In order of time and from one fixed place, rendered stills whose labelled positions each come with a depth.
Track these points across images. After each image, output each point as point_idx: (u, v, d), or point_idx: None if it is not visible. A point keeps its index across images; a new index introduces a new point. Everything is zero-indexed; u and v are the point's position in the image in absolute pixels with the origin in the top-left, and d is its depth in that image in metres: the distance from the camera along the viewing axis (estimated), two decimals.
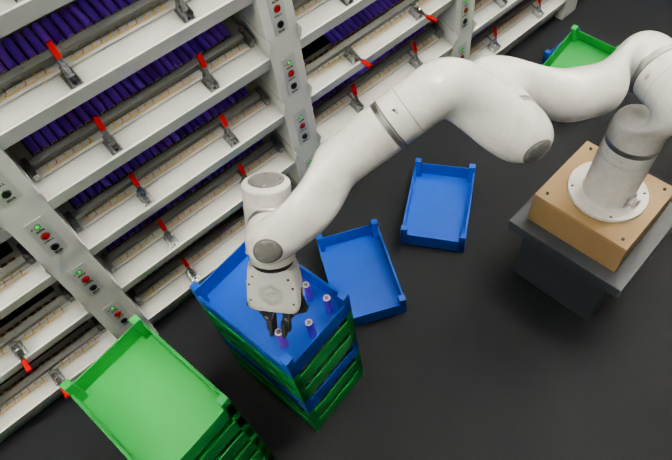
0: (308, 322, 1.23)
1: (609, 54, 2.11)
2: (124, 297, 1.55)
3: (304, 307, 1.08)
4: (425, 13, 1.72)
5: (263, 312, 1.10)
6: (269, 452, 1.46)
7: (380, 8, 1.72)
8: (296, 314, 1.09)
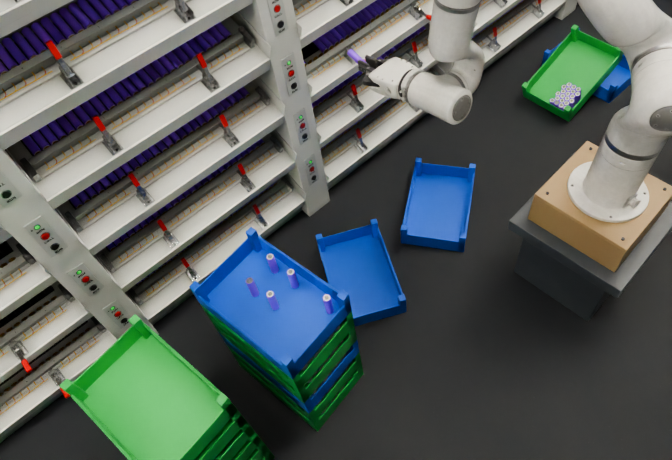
0: (361, 60, 1.49)
1: (609, 54, 2.11)
2: (124, 297, 1.55)
3: None
4: (425, 13, 1.72)
5: None
6: (269, 452, 1.46)
7: (380, 8, 1.72)
8: None
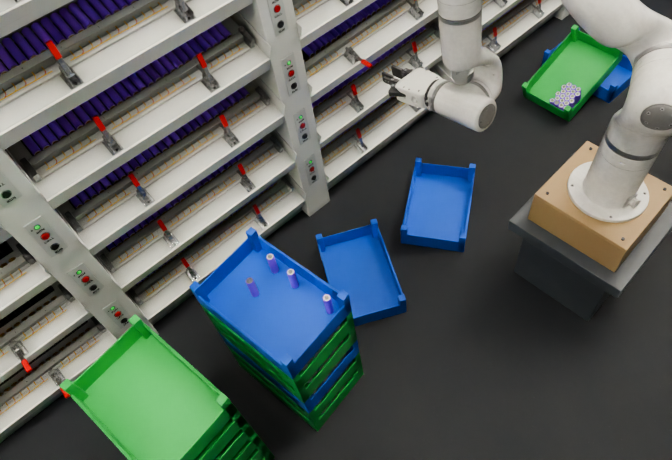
0: (313, 45, 1.64)
1: (609, 54, 2.11)
2: (124, 297, 1.55)
3: None
4: (416, 2, 1.72)
5: (396, 89, 1.53)
6: (269, 452, 1.46)
7: (376, 4, 1.72)
8: None
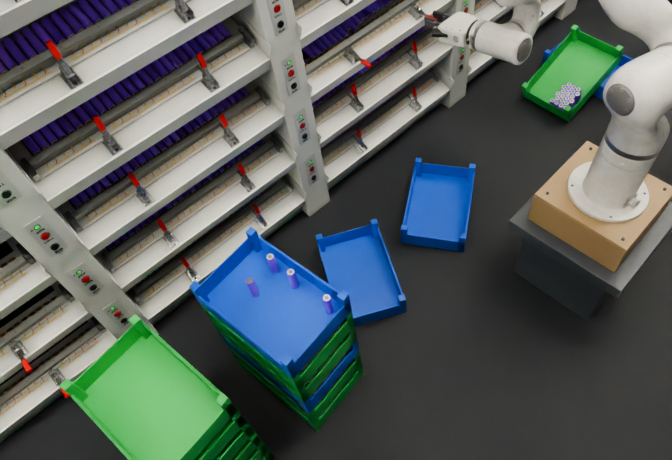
0: (316, 48, 1.64)
1: (609, 54, 2.11)
2: (124, 297, 1.55)
3: None
4: (425, 13, 1.72)
5: None
6: (269, 452, 1.46)
7: (377, 5, 1.72)
8: None
